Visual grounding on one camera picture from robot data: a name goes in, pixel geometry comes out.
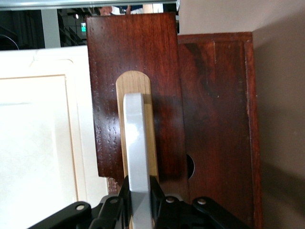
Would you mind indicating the dark wooden cabinet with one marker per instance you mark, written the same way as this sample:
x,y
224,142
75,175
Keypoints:
x,y
219,95

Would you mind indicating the dark red wooden board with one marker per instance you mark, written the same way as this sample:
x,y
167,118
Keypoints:
x,y
133,43

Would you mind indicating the white building pillar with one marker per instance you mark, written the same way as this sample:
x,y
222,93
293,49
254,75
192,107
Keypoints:
x,y
49,28

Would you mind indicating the person with dark hair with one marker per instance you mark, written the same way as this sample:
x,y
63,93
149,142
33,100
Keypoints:
x,y
104,10

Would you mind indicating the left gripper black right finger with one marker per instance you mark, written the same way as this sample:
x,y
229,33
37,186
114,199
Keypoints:
x,y
181,217

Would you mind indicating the aluminium frame bar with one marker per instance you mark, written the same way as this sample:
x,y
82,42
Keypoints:
x,y
71,4

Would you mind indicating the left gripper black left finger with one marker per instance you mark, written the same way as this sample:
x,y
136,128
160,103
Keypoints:
x,y
112,214

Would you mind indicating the person in white shirt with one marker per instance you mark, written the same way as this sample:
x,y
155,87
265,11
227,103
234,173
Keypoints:
x,y
126,10

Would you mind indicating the green exit sign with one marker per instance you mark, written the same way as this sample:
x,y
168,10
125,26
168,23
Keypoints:
x,y
83,26

